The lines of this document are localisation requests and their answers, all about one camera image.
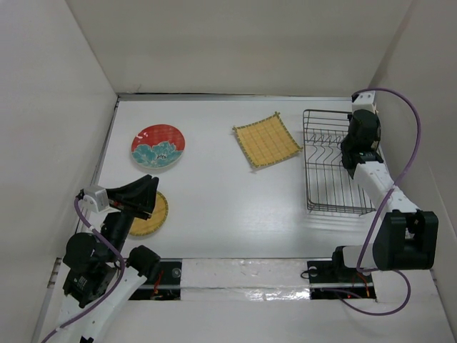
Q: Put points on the round bamboo tray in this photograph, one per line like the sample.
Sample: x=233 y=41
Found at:
x=142 y=227

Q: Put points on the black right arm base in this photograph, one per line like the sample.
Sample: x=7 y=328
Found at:
x=331 y=272

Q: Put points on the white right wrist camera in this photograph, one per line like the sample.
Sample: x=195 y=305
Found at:
x=365 y=100

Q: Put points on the white foam front strip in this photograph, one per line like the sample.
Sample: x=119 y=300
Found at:
x=242 y=272

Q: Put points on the dark wire dish rack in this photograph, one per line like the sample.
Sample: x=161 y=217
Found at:
x=329 y=187

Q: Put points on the square bamboo tray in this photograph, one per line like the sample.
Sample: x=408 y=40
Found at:
x=266 y=142

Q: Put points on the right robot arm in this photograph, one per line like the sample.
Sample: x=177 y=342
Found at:
x=402 y=236

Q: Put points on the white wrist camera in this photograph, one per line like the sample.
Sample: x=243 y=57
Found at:
x=94 y=198
x=365 y=100

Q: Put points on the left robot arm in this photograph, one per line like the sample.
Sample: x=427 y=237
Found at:
x=100 y=281

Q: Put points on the red teal floral plate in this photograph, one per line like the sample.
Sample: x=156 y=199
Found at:
x=158 y=146

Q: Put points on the metal front rail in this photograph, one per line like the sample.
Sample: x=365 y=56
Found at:
x=304 y=284

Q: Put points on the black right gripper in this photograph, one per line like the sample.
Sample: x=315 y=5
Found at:
x=376 y=136

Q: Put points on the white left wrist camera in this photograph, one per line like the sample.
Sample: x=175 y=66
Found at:
x=94 y=198

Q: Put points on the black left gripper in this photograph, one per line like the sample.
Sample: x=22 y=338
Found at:
x=123 y=195

